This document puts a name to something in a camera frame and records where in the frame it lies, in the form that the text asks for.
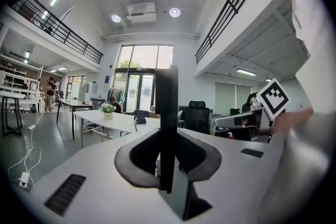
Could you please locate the clothes rack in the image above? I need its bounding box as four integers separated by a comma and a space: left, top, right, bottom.
107, 86, 127, 111

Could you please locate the black balcony railing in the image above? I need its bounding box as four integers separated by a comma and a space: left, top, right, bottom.
6, 0, 103, 65
195, 0, 264, 65

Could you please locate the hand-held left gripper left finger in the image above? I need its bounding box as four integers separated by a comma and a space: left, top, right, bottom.
27, 127, 184, 224

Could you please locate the black mesh office chair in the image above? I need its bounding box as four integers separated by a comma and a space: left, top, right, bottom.
180, 100, 211, 135

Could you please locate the brown cardboard box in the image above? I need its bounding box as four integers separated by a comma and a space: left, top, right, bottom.
150, 105, 161, 119

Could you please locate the person's right forearm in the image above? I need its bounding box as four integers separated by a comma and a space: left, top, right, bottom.
271, 106, 315, 136

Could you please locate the grey table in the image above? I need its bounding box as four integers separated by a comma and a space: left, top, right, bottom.
56, 98, 95, 141

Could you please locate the white flower pot plant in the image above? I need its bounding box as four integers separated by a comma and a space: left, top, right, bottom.
98, 102, 117, 121

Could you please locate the ceiling air conditioner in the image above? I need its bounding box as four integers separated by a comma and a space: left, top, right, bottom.
125, 2, 158, 24

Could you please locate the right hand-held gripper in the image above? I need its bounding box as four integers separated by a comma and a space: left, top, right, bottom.
214, 78, 291, 143

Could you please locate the black frame side table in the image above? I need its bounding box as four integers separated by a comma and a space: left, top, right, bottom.
0, 90, 26, 137

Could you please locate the person's white shirt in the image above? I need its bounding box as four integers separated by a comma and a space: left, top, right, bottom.
285, 0, 336, 116

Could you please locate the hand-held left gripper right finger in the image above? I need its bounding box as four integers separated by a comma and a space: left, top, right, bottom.
177, 127, 287, 224

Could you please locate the white shelving unit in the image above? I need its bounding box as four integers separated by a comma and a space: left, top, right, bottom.
0, 54, 46, 114

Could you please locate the glass entrance door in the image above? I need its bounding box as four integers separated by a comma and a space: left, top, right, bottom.
112, 44, 174, 113

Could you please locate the white power cable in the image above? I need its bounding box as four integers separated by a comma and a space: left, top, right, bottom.
7, 112, 45, 184

